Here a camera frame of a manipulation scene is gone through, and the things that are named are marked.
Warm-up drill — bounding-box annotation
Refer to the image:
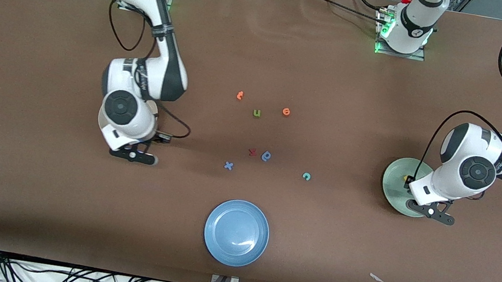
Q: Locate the beige round plate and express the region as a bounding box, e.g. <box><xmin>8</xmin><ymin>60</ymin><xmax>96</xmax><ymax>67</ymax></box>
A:
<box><xmin>95</xmin><ymin>92</ymin><xmax>161</xmax><ymax>148</ymax></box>

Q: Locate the green round plate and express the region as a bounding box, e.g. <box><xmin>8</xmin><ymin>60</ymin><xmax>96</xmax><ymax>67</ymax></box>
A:
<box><xmin>378</xmin><ymin>155</ymin><xmax>436</xmax><ymax>219</ymax></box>

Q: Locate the blue round plate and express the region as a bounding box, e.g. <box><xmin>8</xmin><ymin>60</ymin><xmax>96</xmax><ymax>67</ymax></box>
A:
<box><xmin>200</xmin><ymin>196</ymin><xmax>274</xmax><ymax>271</ymax></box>

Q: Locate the brown table cover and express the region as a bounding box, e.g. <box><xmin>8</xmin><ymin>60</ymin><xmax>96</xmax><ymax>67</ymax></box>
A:
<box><xmin>0</xmin><ymin>0</ymin><xmax>502</xmax><ymax>282</ymax></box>

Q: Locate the black base cable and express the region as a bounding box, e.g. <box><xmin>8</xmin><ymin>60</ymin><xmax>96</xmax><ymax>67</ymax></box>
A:
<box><xmin>345</xmin><ymin>0</ymin><xmax>392</xmax><ymax>14</ymax></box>
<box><xmin>297</xmin><ymin>0</ymin><xmax>392</xmax><ymax>28</ymax></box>

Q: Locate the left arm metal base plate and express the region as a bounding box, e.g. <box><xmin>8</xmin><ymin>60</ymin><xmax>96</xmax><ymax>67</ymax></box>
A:
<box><xmin>374</xmin><ymin>9</ymin><xmax>432</xmax><ymax>62</ymax></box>

